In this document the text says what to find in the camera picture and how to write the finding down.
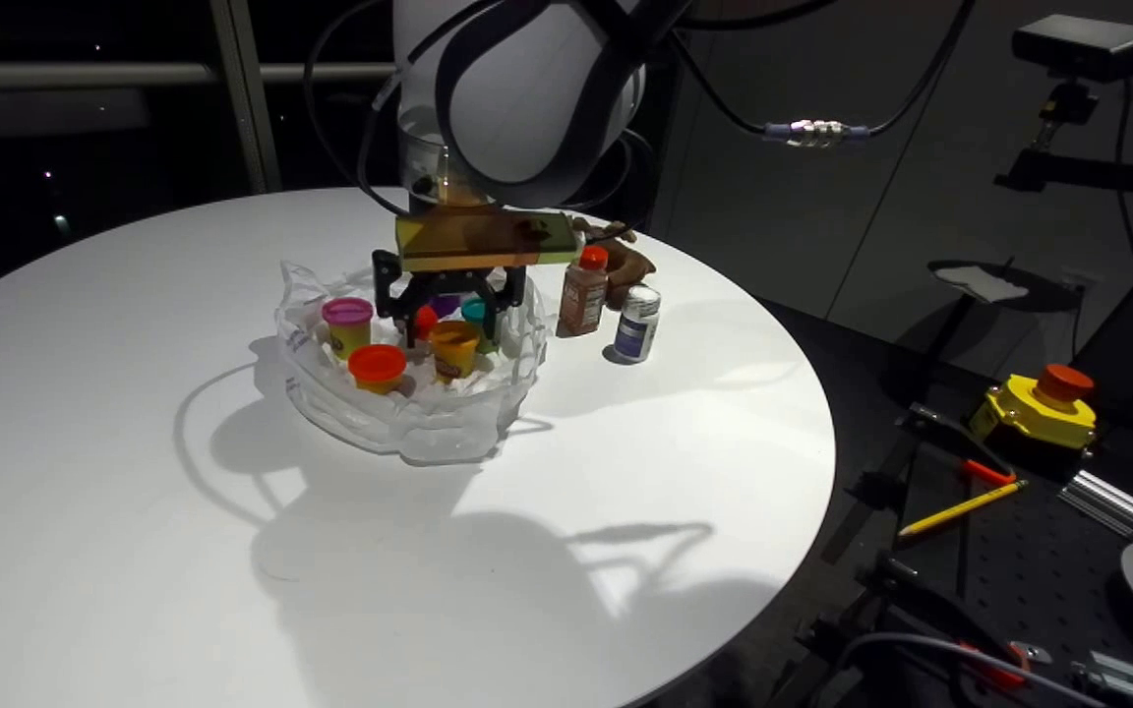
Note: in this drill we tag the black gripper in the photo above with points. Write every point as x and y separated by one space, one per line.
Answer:
448 280

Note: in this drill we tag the red capped spice bottle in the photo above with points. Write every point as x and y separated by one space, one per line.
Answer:
583 300

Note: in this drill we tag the brown plush toy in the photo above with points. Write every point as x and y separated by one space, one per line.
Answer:
629 259

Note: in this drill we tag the white capped pill bottle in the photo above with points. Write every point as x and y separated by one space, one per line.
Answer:
638 323

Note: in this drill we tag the clear white plastic bag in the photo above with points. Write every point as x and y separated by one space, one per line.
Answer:
421 417

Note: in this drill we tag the orange lid dough tub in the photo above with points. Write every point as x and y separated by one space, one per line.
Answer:
379 367

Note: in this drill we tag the yellow pencil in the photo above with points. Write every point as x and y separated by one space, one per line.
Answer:
962 510

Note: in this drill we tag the yellow red emergency stop button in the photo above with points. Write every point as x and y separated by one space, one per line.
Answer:
1037 409

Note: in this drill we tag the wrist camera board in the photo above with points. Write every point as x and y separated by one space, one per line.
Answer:
482 238

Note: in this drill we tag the grey window frame post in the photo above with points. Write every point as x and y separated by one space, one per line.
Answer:
244 98

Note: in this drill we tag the grey horizontal window rail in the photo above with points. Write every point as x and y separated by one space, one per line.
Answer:
80 76

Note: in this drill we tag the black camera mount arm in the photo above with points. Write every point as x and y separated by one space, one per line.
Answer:
1104 173

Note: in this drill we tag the grey exterior camera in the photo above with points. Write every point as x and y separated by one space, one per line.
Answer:
1087 44

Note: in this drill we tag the aluminium profile rail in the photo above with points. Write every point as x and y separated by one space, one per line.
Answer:
1118 499

